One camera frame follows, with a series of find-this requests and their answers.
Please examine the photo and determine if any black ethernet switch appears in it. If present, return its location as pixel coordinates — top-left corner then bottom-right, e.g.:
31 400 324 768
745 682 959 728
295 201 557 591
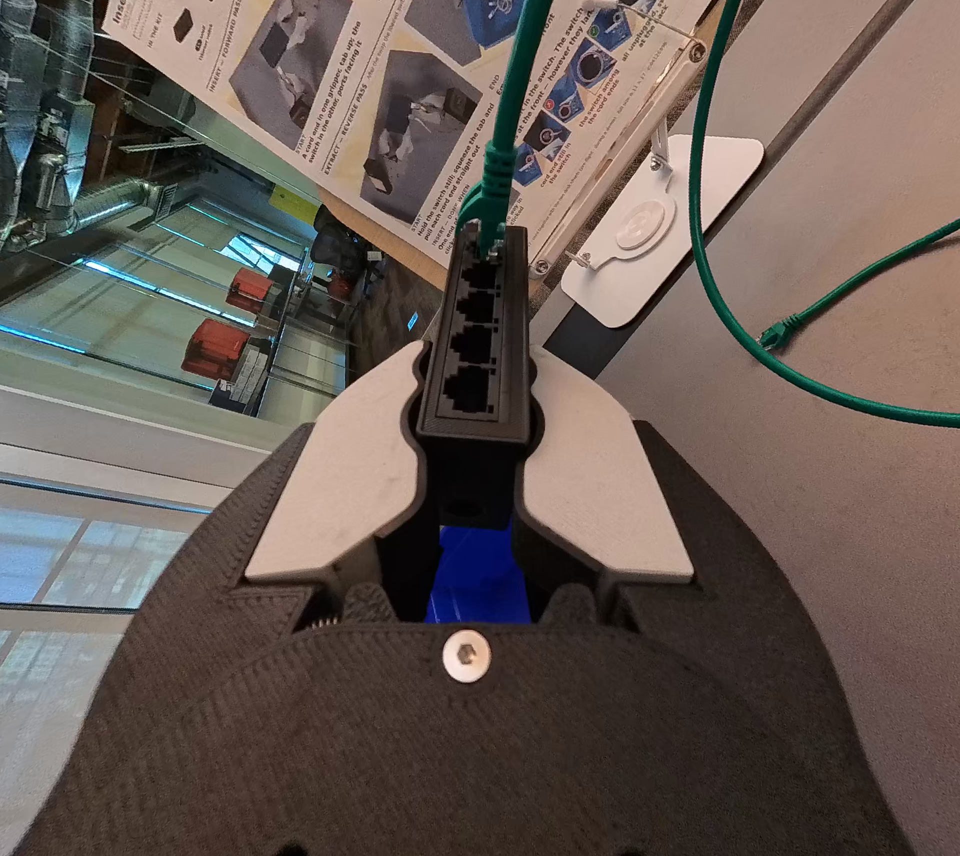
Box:
416 224 543 535

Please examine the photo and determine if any blue plastic bin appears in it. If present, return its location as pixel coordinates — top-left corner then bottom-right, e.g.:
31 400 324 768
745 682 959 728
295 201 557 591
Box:
423 524 535 625

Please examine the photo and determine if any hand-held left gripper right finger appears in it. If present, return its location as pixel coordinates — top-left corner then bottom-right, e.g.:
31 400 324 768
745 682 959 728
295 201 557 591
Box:
516 343 696 586

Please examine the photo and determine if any green ethernet cable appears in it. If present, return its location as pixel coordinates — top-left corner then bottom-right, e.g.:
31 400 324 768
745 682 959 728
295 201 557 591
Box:
459 0 960 430

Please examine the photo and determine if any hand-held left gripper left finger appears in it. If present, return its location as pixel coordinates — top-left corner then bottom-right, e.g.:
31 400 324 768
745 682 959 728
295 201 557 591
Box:
243 338 440 587

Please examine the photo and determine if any white stand base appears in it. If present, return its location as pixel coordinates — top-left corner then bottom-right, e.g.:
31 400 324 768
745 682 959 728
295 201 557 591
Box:
561 134 766 328

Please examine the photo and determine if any small yellow sign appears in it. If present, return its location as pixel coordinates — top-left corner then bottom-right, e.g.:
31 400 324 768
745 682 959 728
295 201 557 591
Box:
270 187 322 221

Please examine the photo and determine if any printed instruction poster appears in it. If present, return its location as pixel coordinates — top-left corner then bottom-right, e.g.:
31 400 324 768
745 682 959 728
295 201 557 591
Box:
101 0 727 257

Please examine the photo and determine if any clear poster holder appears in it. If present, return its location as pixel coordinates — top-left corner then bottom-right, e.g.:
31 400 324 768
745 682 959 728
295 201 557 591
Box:
528 38 708 272

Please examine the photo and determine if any large glass window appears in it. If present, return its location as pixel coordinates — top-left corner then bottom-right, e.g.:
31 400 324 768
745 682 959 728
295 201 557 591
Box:
0 496 189 722

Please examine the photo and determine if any red storage case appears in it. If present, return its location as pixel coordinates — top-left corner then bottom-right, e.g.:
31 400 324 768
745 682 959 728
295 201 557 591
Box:
225 267 273 315
181 317 250 383

